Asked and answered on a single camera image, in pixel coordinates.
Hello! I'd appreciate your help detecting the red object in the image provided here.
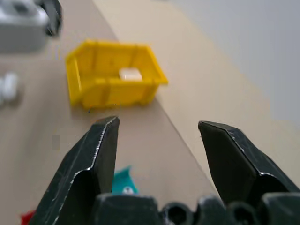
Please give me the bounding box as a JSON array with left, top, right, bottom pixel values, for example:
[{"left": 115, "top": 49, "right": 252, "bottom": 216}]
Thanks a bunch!
[{"left": 19, "top": 209, "right": 36, "bottom": 225}]

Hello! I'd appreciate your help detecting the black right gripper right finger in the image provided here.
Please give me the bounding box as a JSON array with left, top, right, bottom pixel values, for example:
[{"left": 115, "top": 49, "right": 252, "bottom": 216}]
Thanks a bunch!
[{"left": 198, "top": 120, "right": 300, "bottom": 205}]

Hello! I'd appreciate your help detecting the yellow plastic bin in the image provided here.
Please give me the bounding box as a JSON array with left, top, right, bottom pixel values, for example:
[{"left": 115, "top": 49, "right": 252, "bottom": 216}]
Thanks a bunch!
[{"left": 65, "top": 39, "right": 169, "bottom": 109}]

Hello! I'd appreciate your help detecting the open white earbud case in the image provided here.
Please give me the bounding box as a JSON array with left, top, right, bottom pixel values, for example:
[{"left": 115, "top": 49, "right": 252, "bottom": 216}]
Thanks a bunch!
[{"left": 0, "top": 72, "right": 20, "bottom": 105}]

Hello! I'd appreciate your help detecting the closed white earbud case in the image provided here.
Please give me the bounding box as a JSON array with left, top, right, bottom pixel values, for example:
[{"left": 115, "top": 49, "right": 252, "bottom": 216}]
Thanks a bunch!
[{"left": 119, "top": 67, "right": 143, "bottom": 82}]

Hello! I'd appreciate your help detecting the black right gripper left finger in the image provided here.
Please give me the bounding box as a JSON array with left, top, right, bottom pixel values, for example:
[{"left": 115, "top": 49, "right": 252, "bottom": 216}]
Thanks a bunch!
[{"left": 29, "top": 116, "right": 120, "bottom": 225}]

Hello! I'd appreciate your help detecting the teal toy object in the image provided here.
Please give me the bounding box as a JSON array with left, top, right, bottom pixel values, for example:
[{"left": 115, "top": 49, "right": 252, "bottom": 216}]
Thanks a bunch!
[{"left": 112, "top": 165, "right": 139, "bottom": 195}]

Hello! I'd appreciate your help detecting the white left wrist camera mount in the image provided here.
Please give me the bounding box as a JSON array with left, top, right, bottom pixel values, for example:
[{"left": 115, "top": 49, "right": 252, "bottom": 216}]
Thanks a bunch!
[{"left": 0, "top": 0, "right": 50, "bottom": 27}]

